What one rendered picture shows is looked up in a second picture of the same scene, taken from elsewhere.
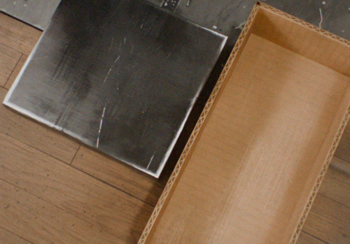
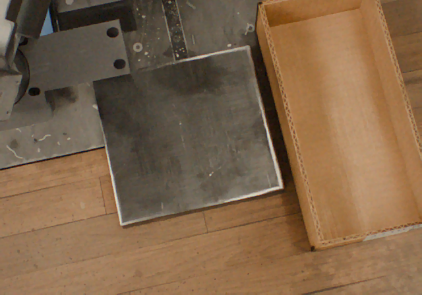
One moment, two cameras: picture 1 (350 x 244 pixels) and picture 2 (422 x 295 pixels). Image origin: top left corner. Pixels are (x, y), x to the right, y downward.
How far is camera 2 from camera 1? 0.30 m
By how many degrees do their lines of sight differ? 9
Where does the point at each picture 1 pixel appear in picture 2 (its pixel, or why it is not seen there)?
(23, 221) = not seen: outside the picture
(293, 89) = (326, 48)
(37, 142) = (168, 235)
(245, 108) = (302, 89)
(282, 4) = not seen: outside the picture
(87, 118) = (196, 186)
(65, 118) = (179, 198)
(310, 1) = not seen: outside the picture
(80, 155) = (209, 218)
